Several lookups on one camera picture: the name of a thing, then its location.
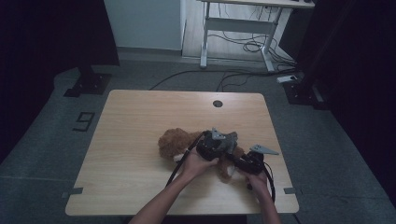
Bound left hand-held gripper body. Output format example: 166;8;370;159
195;127;233;162

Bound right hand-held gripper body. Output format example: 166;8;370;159
238;143;280;175

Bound gray cloth garment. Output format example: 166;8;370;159
221;131;240;156

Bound brown teddy bear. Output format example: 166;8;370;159
157;127;248;184

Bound person's right hand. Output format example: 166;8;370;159
237;167;269;196

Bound person's left hand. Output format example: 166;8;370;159
179;147;219;182

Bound gray tape strip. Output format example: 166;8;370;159
283;187;304;196
61;187;84;199

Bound white power strip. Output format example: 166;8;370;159
276;75;299;84

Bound black tape floor mark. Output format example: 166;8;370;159
71;111;96;133

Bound dark curtain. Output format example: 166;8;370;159
0;0;120;164
293;0;396;206

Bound left hand-held gripper black cable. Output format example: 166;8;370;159
165;130;209;189

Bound long black floor cable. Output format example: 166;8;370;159
148;68;298;91

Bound black stand base plate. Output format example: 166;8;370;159
282;77;332;110
63;64;113;98

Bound tangled black cables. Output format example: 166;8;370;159
207;6;297;68

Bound white metal frame desk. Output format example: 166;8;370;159
199;0;316;73

